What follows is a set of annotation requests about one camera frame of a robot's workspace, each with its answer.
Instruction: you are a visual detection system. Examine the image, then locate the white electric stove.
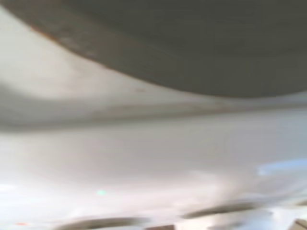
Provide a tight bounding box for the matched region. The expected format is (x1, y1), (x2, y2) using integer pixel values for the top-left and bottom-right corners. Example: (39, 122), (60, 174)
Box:
(0, 4), (307, 230)

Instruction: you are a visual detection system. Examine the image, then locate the small grey cast-iron skillet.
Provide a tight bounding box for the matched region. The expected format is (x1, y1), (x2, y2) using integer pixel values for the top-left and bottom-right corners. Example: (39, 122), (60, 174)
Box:
(0, 0), (307, 99)

